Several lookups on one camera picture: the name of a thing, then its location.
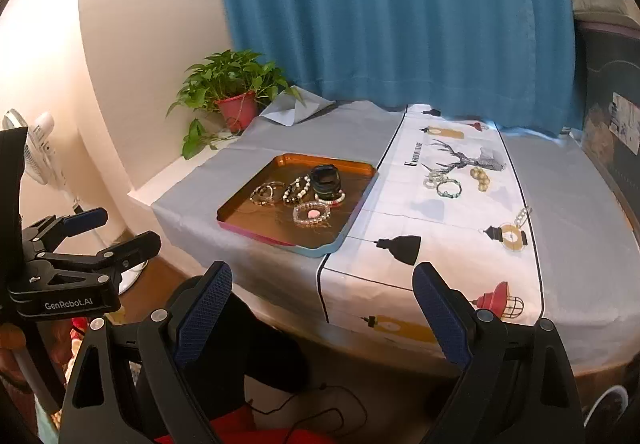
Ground dark printed board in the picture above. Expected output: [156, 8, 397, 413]
[570, 21, 640, 245]

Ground dark green bangle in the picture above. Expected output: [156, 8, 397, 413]
[309, 165, 343, 201]

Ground white printed table runner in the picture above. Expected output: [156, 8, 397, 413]
[317, 104, 546, 345]

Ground clear bracelet with pink charm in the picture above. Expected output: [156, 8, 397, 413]
[292, 203, 332, 227]

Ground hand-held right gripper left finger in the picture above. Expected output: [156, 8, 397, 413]
[57, 261, 233, 444]

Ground orange metal tray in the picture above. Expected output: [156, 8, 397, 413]
[216, 153, 379, 259]

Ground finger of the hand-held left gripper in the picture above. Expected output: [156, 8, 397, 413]
[22, 230, 162, 295]
[22, 207, 109, 257]

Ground red plant pot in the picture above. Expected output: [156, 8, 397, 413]
[214, 91, 258, 133]

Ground red cloth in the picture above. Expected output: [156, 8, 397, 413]
[152, 401, 326, 444]

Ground white window ledge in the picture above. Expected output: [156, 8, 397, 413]
[127, 134, 241, 207]

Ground white round object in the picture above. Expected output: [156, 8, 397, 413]
[582, 384, 632, 431]

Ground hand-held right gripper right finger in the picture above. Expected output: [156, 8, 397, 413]
[412, 262, 586, 444]

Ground black cable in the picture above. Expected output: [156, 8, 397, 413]
[247, 381, 368, 430]

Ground grey tablecloth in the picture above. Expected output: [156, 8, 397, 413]
[150, 84, 640, 367]

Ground black and white bead bracelet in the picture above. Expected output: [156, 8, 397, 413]
[282, 176, 312, 205]

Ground white standing fan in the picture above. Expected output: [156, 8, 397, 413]
[2, 108, 151, 295]

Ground brown bead bracelet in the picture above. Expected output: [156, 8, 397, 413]
[250, 181, 286, 207]

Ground blue curtain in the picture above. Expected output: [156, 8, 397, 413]
[210, 0, 586, 139]

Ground green leafy houseplant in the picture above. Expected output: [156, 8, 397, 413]
[166, 50, 307, 161]

